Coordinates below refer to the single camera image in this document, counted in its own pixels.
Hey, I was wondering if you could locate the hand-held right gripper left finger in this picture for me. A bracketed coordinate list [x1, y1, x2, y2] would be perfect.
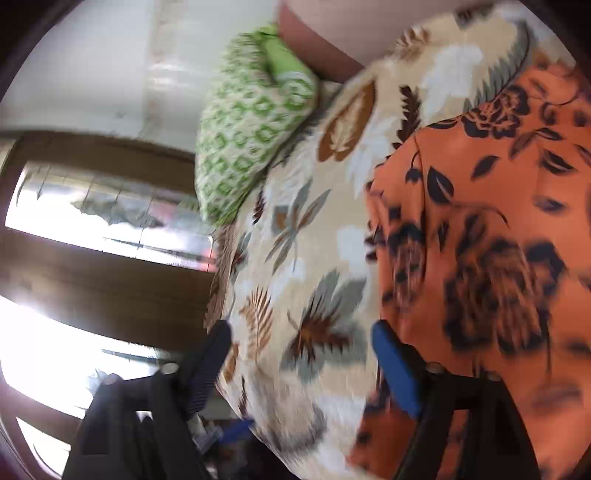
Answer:
[62, 319, 234, 480]

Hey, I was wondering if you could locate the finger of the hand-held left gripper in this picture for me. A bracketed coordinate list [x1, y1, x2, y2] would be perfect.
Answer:
[221, 418, 256, 440]

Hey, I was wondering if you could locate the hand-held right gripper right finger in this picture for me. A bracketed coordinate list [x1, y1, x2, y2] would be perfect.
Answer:
[372, 320, 542, 480]

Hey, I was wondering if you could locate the orange black floral garment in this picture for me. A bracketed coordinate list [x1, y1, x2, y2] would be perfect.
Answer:
[348, 55, 591, 480]

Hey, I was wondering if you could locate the beige leaf-print fleece blanket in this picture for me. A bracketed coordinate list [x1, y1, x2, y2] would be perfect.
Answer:
[203, 0, 575, 480]

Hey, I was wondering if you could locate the wooden framed window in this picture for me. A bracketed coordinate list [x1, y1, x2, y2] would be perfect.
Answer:
[0, 131, 221, 480]

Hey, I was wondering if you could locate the green patterned pillow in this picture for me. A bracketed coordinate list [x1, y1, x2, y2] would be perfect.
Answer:
[194, 23, 322, 228]

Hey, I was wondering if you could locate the pink bolster pillow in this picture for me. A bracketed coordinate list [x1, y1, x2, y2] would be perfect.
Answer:
[277, 0, 502, 85]

